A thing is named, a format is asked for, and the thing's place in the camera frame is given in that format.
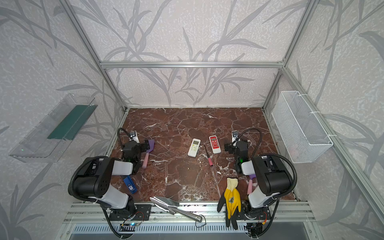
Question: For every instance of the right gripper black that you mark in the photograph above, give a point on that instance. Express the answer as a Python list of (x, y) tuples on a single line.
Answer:
[(229, 147)]

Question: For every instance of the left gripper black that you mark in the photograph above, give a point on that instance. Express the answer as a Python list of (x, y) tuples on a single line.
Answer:
[(142, 146)]

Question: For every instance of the pink handled screwdriver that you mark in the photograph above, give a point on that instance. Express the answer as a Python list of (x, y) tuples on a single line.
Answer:
[(208, 156)]

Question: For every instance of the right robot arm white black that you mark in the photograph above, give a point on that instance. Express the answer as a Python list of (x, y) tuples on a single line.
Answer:
[(272, 177)]

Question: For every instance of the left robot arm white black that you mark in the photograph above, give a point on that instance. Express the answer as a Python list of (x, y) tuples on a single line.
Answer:
[(91, 182)]

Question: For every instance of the red white remote control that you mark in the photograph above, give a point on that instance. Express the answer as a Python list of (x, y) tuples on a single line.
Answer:
[(216, 149)]

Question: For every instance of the purple pink spatula left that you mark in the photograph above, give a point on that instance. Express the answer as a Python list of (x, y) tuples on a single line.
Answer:
[(145, 162)]

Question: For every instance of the blue small box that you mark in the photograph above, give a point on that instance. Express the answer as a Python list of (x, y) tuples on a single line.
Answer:
[(130, 184)]

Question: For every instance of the yellow black work glove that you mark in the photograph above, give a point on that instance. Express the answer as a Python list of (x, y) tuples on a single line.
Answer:
[(232, 199)]

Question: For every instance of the metal garden trowel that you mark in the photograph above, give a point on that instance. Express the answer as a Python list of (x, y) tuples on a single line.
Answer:
[(172, 207)]

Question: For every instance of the green mat on shelf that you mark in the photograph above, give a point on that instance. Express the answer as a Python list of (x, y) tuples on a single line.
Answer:
[(69, 127)]

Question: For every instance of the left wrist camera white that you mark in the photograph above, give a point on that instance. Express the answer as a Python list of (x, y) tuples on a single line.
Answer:
[(133, 136)]

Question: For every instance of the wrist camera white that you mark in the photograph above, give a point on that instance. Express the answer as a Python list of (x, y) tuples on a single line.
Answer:
[(133, 136), (235, 135)]

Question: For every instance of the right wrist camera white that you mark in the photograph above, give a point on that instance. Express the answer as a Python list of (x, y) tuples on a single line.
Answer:
[(235, 135)]

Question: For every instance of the white wire mesh basket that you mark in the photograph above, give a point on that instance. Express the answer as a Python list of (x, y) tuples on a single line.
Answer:
[(301, 131)]

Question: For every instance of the clear acrylic wall shelf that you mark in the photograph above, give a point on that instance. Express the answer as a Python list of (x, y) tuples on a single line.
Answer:
[(36, 147)]

